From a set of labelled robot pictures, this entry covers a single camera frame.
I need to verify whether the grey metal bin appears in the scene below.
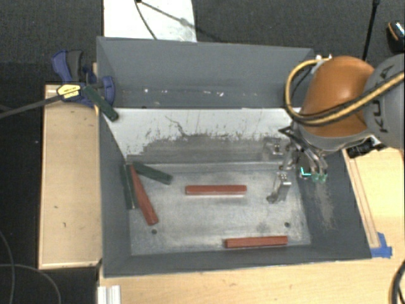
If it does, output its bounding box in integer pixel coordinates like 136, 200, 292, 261
96, 35, 373, 278

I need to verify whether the black cylinder on white bracket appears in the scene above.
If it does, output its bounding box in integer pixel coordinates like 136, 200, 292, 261
345, 137, 384, 158

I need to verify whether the dark green flat block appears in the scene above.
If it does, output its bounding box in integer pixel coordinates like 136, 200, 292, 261
119, 163, 136, 210
132, 160, 173, 186

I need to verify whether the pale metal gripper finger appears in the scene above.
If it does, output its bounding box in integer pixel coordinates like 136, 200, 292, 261
263, 137, 283, 162
266, 171, 292, 204

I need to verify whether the pale wood board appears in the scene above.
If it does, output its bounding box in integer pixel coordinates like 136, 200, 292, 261
37, 83, 104, 270

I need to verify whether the red-brown flat block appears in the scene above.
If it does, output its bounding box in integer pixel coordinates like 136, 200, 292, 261
129, 164, 159, 227
184, 184, 248, 196
224, 235, 289, 250

